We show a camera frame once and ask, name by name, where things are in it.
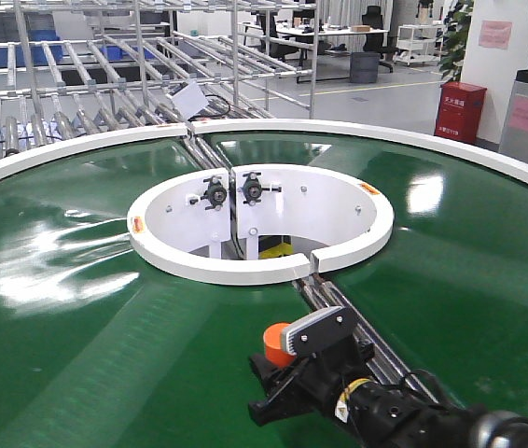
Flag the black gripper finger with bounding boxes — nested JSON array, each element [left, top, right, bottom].
[[247, 392, 311, 426], [280, 306, 357, 357]]

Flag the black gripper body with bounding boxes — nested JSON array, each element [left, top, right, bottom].
[[249, 336, 374, 416]]

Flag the orange cylindrical capacitor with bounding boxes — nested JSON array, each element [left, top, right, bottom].
[[263, 322, 295, 368]]

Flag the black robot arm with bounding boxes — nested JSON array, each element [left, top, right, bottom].
[[248, 306, 528, 447]]

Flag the green round conveyor belt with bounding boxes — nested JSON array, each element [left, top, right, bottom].
[[0, 133, 528, 447]]

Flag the white conveyor outer rim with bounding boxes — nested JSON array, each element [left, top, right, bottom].
[[0, 119, 528, 185]]

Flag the red fire extinguisher cabinet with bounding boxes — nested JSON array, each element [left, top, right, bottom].
[[434, 81, 487, 145]]

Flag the grey waste bin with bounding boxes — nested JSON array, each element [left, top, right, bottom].
[[349, 51, 381, 84]]

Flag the potted green plant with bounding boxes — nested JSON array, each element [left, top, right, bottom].
[[438, 0, 474, 81]]

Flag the white office desk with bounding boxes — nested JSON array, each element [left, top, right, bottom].
[[237, 22, 388, 84]]

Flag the steel roller rack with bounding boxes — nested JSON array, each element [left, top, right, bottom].
[[0, 1, 318, 160]]

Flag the white conveyor inner ring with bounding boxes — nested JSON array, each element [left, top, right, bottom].
[[126, 162, 395, 287]]

